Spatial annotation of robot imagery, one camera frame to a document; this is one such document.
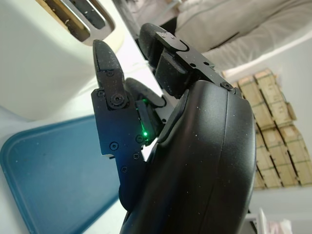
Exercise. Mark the cream two-slot toaster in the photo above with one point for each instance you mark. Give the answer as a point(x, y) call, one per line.
point(36, 68)

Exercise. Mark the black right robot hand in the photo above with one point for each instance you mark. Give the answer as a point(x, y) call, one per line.
point(195, 158)

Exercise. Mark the person in beige jacket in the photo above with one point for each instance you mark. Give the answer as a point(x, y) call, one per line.
point(243, 24)

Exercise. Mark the white box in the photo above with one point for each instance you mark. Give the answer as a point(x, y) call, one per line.
point(270, 223)

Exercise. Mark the blue plastic tray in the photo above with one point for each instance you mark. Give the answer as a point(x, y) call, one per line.
point(61, 175)

